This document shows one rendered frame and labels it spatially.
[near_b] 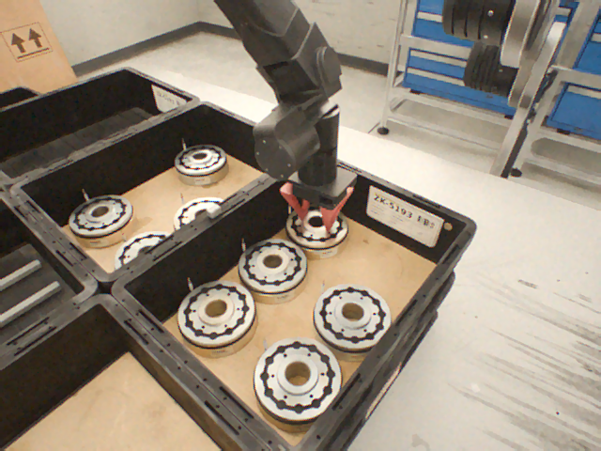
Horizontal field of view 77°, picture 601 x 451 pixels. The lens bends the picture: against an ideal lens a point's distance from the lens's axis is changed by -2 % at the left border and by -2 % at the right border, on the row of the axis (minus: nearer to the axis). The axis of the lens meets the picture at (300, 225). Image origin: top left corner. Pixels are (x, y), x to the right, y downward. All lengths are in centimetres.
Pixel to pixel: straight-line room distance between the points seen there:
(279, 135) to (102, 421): 39
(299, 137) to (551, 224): 72
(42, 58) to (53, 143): 246
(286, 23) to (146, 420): 47
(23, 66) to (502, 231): 319
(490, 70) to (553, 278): 62
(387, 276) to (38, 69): 316
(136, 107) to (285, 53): 73
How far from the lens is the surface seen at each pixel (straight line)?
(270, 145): 45
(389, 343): 43
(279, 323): 55
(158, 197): 79
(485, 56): 126
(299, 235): 62
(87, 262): 56
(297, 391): 47
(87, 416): 55
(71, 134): 108
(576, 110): 236
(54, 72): 353
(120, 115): 112
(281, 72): 49
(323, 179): 54
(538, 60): 121
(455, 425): 67
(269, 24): 45
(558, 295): 89
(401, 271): 63
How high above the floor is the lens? 130
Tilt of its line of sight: 43 degrees down
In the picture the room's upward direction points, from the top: straight up
